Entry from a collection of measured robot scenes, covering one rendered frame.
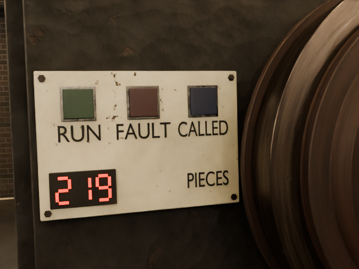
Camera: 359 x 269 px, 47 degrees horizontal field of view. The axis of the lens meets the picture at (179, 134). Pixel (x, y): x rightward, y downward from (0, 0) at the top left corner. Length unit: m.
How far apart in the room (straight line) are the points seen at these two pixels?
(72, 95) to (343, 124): 0.31
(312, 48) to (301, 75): 0.03
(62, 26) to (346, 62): 0.34
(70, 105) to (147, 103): 0.09
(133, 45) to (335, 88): 0.26
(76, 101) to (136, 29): 0.13
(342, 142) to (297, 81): 0.08
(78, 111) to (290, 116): 0.25
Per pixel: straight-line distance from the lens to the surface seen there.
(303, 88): 0.46
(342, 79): 0.47
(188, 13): 0.58
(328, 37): 0.48
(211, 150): 0.56
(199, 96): 0.54
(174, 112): 0.54
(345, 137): 0.45
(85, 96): 0.52
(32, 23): 0.55
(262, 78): 0.51
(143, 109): 0.52
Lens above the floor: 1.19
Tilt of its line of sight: 3 degrees down
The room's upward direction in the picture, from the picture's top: 2 degrees counter-clockwise
